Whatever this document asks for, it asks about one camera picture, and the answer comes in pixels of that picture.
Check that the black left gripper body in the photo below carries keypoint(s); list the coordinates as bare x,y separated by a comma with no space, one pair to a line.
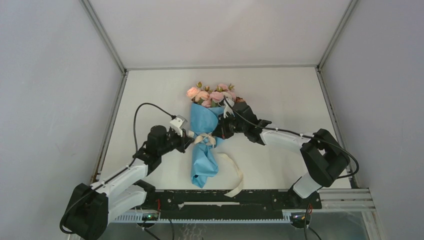
174,141

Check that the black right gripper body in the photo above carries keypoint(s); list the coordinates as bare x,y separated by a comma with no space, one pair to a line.
230,125

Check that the pink fake rose stem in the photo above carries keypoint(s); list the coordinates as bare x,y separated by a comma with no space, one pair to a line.
193,91
221,92
201,96

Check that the blue wrapping paper sheet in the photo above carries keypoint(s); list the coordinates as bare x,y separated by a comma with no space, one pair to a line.
203,121

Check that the cream ribbon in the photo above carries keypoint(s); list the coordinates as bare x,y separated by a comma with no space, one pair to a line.
232,169

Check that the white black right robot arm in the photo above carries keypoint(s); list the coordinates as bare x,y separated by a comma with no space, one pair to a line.
324,158

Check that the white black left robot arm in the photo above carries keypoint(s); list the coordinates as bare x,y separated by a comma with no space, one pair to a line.
92,208

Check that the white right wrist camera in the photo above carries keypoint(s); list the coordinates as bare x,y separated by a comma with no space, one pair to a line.
228,107

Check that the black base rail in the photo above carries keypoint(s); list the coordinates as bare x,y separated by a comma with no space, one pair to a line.
213,203

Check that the white cable duct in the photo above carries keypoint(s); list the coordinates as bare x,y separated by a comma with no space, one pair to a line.
150,217

